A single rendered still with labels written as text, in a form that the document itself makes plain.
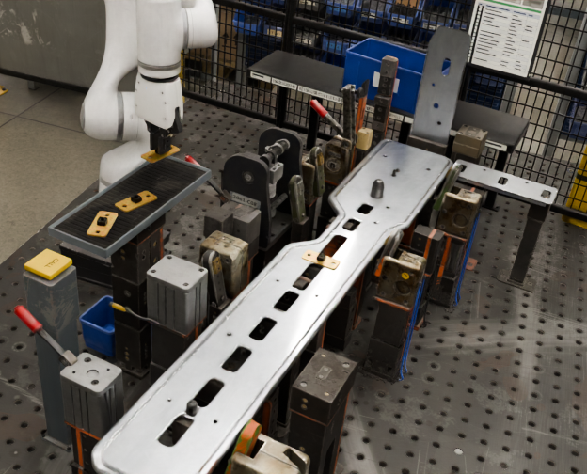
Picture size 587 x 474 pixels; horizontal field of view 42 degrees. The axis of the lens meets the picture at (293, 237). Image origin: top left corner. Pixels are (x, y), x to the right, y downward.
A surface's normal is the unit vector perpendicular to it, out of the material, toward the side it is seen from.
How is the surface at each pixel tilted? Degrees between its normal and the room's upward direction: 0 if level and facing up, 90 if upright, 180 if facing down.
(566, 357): 0
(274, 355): 0
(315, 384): 0
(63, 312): 90
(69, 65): 95
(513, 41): 90
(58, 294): 90
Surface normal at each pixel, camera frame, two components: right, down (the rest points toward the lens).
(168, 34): 0.43, 0.54
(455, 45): -0.45, 0.47
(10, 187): 0.09, -0.82
